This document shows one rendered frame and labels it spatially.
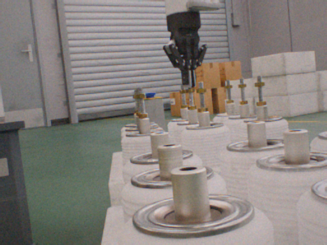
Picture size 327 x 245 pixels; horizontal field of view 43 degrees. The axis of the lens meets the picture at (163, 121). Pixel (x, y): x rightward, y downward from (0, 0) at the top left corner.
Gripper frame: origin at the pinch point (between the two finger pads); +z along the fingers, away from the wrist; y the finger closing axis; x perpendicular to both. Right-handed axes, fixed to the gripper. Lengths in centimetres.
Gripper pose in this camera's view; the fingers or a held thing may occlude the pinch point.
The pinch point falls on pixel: (188, 78)
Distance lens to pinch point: 92.4
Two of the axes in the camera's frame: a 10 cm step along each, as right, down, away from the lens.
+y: -6.9, 1.3, -7.1
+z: 1.0, 9.9, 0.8
